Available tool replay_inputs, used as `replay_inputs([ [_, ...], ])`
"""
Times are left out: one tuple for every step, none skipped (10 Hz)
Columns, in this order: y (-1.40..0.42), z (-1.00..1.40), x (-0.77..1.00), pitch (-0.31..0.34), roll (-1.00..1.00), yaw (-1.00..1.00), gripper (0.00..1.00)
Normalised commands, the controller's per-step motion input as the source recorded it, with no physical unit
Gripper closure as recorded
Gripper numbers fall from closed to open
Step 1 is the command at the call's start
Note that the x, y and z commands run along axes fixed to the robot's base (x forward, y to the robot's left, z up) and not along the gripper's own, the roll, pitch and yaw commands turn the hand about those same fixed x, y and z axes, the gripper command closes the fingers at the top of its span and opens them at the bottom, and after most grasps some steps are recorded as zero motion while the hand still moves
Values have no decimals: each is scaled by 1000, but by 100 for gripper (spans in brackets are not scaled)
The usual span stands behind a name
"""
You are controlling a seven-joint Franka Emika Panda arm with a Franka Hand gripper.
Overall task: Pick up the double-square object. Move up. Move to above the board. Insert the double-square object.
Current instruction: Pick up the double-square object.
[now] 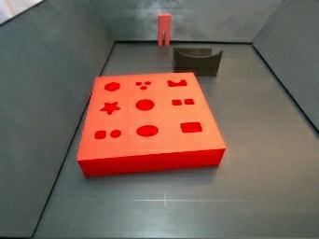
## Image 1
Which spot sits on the red double-square peg object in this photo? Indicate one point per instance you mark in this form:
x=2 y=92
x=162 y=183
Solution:
x=165 y=29

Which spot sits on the red shape-sorting board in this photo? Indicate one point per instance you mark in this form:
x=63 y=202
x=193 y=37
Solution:
x=149 y=123

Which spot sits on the black curved holder stand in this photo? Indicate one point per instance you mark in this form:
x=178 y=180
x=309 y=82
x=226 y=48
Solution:
x=201 y=61

